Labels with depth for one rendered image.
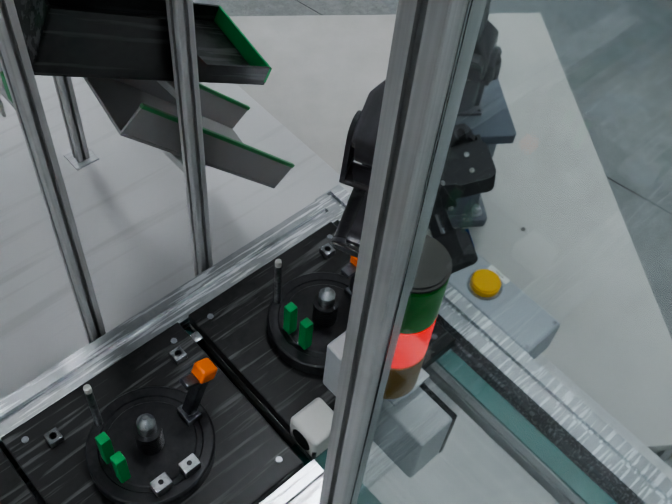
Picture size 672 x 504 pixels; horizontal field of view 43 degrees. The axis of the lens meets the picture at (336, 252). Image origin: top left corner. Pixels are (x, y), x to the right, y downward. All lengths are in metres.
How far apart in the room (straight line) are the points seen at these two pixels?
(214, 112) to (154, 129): 0.23
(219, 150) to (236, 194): 0.28
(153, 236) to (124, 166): 0.15
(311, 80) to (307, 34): 0.12
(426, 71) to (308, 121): 1.05
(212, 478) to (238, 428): 0.06
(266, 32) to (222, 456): 0.88
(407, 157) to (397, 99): 0.03
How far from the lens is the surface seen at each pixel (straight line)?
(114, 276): 1.25
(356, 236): 0.81
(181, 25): 0.86
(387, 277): 0.52
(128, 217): 1.31
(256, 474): 0.97
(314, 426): 0.97
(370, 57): 1.58
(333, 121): 1.45
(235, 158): 1.08
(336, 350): 0.73
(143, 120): 0.97
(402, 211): 0.47
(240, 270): 1.12
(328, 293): 0.99
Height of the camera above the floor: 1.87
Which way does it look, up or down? 53 degrees down
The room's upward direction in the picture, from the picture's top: 7 degrees clockwise
